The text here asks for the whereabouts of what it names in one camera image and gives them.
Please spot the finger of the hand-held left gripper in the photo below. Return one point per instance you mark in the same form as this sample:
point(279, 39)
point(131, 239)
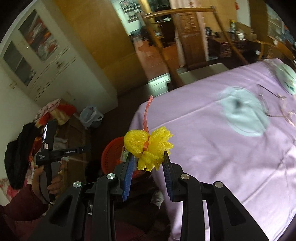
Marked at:
point(83, 150)

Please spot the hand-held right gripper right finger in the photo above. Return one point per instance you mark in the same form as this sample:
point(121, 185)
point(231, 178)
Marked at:
point(167, 176)

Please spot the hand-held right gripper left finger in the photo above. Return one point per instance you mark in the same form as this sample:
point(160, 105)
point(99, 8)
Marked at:
point(129, 176)

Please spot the red plastic basket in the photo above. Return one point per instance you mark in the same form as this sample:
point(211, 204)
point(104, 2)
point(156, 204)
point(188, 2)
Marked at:
point(111, 155)

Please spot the yellow foam fruit net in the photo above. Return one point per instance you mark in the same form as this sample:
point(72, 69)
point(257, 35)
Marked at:
point(138, 141)

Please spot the person's left forearm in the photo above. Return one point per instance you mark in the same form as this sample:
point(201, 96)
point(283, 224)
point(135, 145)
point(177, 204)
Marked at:
point(20, 204)

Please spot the person's left hand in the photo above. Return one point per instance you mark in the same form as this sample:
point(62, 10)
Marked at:
point(57, 183)

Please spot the floral bedding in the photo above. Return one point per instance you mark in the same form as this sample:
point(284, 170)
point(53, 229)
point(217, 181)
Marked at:
point(57, 111)

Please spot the plastic bag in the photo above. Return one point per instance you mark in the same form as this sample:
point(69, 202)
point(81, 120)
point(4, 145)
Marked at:
point(91, 115)

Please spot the black cloth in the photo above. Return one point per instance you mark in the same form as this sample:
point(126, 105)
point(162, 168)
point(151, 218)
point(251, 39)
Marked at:
point(18, 157)

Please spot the white cabinet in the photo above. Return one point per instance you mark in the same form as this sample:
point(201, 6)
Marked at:
point(57, 64)

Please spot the eyeglasses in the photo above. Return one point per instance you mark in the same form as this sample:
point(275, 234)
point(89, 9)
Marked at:
point(267, 109)

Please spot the round-back wooden chair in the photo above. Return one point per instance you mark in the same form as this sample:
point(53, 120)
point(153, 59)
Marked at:
point(161, 55)

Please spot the white ribbon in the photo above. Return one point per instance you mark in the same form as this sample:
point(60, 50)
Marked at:
point(290, 115)

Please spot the brown wooden cabinet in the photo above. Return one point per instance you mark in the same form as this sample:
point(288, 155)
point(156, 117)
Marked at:
point(189, 39)

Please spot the dark low cabinet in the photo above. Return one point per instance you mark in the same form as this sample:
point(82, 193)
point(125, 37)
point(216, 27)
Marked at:
point(231, 44)

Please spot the pale green lidded jar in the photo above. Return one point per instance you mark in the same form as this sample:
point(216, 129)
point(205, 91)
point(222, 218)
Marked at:
point(288, 78)

